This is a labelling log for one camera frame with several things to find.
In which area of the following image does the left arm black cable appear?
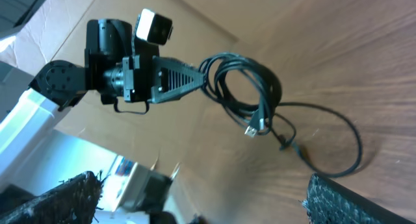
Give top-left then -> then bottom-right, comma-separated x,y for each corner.
112,99 -> 150,116

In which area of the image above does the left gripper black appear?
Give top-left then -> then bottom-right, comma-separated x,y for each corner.
122,38 -> 205,104

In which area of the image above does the black usb cable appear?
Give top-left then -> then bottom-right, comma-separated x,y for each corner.
198,52 -> 363,179

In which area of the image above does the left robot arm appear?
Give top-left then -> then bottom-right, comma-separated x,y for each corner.
21,14 -> 205,122

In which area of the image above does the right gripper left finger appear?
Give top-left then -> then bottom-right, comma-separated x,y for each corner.
1,171 -> 104,224

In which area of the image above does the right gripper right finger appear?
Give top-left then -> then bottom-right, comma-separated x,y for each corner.
302,173 -> 413,224

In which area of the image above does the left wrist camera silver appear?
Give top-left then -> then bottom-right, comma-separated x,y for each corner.
135,8 -> 173,45

